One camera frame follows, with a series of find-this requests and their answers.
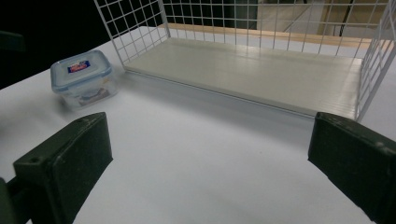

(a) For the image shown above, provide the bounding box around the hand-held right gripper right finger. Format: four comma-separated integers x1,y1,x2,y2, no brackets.
307,111,396,224

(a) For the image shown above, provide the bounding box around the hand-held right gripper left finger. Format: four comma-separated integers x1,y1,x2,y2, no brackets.
12,111,114,224

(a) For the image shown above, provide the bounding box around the clear plastic food container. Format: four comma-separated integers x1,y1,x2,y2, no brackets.
49,49,119,110

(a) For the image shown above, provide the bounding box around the white wire rack shelf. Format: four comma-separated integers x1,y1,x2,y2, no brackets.
92,0,396,123

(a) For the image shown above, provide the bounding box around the wooden board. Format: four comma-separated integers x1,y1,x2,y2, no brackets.
162,22,375,49

